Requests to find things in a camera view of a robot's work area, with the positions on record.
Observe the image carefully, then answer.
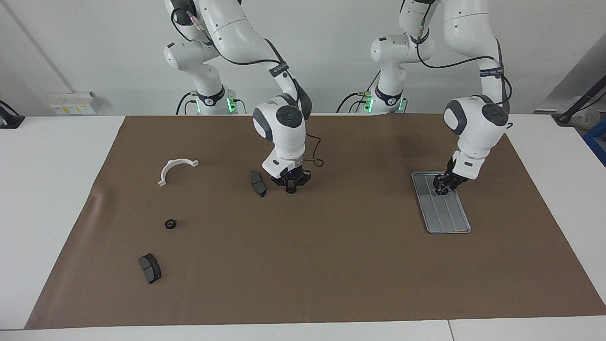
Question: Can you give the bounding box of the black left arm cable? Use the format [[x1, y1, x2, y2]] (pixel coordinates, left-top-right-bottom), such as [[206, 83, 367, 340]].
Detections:
[[416, 0, 514, 131]]

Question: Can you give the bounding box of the brown paper mat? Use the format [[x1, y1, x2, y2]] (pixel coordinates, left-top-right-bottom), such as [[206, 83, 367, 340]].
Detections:
[[25, 113, 606, 330]]

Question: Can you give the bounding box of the black pole stand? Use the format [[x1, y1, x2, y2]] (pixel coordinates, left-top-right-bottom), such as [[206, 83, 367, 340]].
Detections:
[[552, 76, 606, 125]]

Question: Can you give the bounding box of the white wall socket box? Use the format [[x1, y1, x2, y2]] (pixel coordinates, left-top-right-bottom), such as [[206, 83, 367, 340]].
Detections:
[[50, 91, 101, 116]]

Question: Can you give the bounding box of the black table clamp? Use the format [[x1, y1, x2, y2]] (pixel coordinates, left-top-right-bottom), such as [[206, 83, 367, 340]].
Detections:
[[0, 100, 26, 129]]

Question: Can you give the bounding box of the white curved plastic bracket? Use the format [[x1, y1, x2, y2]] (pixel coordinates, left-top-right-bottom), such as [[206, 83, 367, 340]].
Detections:
[[158, 159, 200, 187]]

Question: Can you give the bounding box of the dark grey brake pad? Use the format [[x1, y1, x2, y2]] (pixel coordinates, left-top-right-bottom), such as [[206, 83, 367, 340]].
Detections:
[[138, 253, 162, 285], [250, 170, 267, 198]]

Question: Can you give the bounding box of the silver metal tray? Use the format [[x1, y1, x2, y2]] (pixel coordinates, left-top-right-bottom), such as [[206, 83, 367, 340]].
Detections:
[[411, 171, 472, 234]]

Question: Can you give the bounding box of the black base cable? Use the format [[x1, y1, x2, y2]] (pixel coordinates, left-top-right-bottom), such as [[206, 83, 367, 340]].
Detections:
[[336, 71, 382, 113], [176, 91, 197, 115]]

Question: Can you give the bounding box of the blue box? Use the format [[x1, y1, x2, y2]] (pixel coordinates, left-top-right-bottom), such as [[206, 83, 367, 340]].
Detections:
[[582, 118, 606, 167]]

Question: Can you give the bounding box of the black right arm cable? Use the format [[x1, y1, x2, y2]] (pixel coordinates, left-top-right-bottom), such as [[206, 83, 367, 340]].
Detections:
[[170, 0, 325, 167]]

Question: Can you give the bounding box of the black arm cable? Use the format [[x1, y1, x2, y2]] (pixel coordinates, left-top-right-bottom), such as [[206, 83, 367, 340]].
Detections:
[[416, 0, 514, 131], [170, 0, 325, 167]]

